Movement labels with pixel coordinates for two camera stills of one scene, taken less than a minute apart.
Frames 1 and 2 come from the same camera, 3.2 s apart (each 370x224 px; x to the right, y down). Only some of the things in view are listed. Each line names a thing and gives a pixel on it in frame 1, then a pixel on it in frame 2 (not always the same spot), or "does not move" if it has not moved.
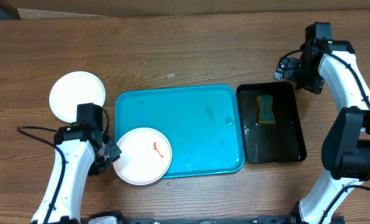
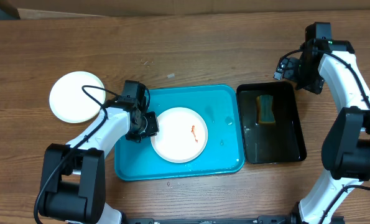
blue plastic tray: x=202 y=124 does not move
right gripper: x=291 y=67 does not move
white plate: x=146 y=156 to x=182 y=135
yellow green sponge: x=264 y=112 does not move
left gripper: x=115 y=151 to x=153 y=129
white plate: x=73 y=88 does not move
